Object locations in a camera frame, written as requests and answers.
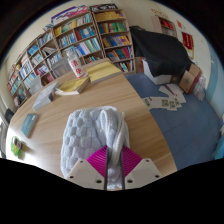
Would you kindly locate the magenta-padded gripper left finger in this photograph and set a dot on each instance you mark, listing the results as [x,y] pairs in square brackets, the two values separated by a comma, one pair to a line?
[83,171]

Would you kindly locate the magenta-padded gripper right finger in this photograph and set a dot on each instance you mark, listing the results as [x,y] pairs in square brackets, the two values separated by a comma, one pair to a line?
[143,170]

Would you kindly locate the pale blue fluffy towel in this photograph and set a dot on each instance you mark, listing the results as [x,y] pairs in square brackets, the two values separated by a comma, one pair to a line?
[86,133]

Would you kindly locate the teal hardcover book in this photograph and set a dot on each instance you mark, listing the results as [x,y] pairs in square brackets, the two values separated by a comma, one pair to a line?
[29,125]

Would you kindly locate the green plastic bag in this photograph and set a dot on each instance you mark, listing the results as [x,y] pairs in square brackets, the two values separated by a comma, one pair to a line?
[14,150]

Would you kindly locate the white printed paper sheets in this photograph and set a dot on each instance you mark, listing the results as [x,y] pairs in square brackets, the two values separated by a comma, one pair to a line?
[166,100]

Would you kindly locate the thick grey book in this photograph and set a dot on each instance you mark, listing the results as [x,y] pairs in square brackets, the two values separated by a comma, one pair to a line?
[45,96]

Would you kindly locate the dark office chair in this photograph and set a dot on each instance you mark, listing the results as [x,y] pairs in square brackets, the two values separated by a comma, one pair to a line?
[8,115]

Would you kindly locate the white open box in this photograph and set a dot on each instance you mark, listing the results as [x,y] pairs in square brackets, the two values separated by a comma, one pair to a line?
[156,77]

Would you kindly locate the grey mesh chair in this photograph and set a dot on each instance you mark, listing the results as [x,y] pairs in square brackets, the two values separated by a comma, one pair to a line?
[61,67]
[36,85]

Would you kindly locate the brown cardboard box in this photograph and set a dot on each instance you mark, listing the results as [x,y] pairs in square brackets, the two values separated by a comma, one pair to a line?
[189,80]

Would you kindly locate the flat yellow book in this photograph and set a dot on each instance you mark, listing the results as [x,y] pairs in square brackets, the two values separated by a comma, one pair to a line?
[103,71]

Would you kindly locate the clear bottle with red label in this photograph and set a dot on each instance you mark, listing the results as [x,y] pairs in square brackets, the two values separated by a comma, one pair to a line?
[76,66]

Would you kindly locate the black cloth cover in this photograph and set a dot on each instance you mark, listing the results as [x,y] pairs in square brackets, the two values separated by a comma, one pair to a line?
[160,50]

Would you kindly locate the wooden bookshelf unit with books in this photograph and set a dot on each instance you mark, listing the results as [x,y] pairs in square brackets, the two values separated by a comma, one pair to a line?
[83,36]

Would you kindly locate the red wall poster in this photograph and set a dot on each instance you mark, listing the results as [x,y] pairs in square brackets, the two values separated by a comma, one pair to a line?
[188,40]

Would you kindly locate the small wall shelf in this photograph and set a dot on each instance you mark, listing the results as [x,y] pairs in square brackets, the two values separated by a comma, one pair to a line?
[165,26]

